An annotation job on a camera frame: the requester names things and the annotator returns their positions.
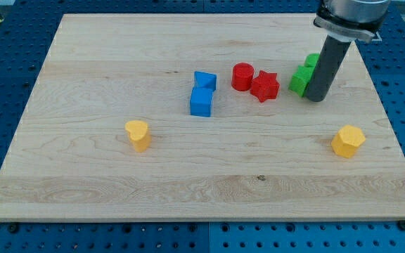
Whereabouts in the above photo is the blue triangle block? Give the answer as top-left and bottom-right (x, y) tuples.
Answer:
(194, 71), (217, 91)

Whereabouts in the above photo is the red cylinder block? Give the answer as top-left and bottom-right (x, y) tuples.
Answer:
(231, 63), (255, 91)

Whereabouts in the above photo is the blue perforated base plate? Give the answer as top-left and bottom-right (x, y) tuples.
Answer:
(0, 1), (405, 252)

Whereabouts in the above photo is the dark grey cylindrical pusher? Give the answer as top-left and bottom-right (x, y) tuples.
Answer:
(304, 35), (351, 102)

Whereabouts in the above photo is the yellow hexagon block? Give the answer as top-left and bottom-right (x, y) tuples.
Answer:
(331, 125), (366, 158)

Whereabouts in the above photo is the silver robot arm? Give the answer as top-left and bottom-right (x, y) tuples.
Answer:
(305, 0), (390, 102)

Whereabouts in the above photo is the green circle block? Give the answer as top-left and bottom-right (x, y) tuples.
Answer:
(304, 53), (320, 67)

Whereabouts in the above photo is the green star block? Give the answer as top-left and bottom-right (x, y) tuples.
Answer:
(288, 65), (314, 97)

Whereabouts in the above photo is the blue cube block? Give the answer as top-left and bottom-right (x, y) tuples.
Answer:
(190, 87), (213, 117)

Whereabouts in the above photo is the red star block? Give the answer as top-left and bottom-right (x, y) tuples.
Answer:
(250, 70), (280, 103)

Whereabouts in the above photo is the yellow heart block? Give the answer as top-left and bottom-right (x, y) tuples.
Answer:
(124, 120), (151, 153)

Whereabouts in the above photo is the light wooden board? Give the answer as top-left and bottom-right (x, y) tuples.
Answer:
(0, 14), (405, 223)

